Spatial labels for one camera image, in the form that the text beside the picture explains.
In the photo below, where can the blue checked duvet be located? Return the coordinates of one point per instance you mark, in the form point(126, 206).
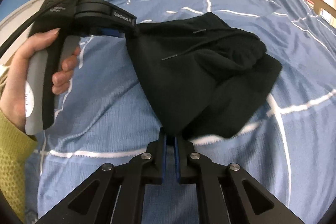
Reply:
point(288, 145)

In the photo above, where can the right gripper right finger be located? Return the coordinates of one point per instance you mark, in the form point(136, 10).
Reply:
point(227, 193)

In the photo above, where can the black pants orange paw logo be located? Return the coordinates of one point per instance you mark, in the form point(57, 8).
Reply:
point(201, 76)

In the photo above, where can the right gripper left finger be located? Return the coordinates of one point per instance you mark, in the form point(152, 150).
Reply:
point(113, 194)

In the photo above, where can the person's left hand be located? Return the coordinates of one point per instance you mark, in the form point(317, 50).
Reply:
point(13, 96)

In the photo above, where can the olive knit sleeve forearm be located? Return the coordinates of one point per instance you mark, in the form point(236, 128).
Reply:
point(16, 145)

